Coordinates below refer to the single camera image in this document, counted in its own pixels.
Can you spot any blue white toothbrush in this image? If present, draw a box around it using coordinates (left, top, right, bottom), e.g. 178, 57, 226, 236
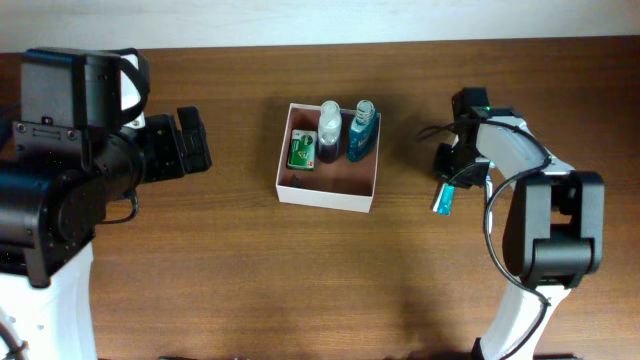
484, 161, 495, 236

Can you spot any teal white toothpaste tube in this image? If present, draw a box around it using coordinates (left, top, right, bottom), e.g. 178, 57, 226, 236
431, 183, 455, 216

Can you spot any teal mouthwash bottle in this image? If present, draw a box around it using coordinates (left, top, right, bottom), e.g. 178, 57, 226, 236
347, 100, 377, 162

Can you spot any green Dettol soap box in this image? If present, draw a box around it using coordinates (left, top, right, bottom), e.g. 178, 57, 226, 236
287, 129, 317, 171

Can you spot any clear dark liquid bottle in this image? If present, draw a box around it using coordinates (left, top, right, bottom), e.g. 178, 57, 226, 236
317, 100, 342, 163

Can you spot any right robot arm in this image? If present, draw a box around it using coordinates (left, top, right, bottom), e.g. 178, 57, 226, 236
432, 87, 605, 359

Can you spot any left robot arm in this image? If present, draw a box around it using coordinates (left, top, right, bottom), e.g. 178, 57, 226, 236
1, 48, 212, 359

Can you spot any white cardboard box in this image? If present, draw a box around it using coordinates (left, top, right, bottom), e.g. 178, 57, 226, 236
275, 103, 380, 213

